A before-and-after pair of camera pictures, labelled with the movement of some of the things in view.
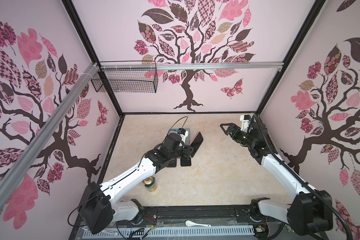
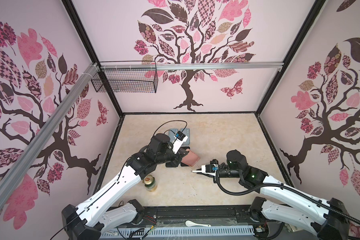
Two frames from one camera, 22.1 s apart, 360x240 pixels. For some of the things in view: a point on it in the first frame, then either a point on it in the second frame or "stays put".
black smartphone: x=196 y=143 → x=201 y=170
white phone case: x=187 y=141 stays put
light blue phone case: x=173 y=130 stays put
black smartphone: x=172 y=163 stays put
